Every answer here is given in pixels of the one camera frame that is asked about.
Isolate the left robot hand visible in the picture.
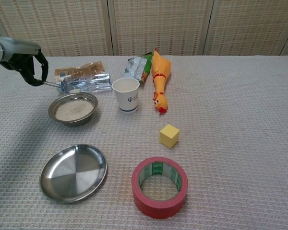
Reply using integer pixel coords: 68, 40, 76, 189
0, 36, 49, 87

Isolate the metal spoon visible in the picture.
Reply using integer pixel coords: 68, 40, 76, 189
43, 80, 82, 94

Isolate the white rice heap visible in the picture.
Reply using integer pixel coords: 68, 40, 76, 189
55, 100, 94, 121

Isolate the steel bowl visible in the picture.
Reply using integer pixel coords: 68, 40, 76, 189
48, 92, 99, 128

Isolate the white paper cup blue logo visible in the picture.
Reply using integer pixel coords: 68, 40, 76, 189
111, 77, 141, 115

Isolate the round steel plate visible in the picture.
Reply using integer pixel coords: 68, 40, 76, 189
39, 144, 108, 205

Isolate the woven folding screen panel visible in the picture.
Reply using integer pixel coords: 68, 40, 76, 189
108, 0, 216, 57
203, 0, 288, 57
0, 0, 112, 57

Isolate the brown snack packet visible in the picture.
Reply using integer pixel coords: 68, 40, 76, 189
54, 61, 106, 81

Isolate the clear plastic water bottle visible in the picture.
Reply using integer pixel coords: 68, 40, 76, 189
54, 72, 112, 94

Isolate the green and silver snack bag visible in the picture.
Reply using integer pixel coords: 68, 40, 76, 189
120, 52, 155, 84

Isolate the yellow rubber chicken toy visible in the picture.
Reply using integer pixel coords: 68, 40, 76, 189
150, 47, 172, 116

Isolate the yellow foam cube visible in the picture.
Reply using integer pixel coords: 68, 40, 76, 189
159, 124, 181, 149

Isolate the red tape roll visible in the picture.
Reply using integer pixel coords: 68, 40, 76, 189
131, 156, 189, 220

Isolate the beige waffle tablecloth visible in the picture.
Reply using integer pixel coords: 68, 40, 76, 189
0, 55, 288, 230

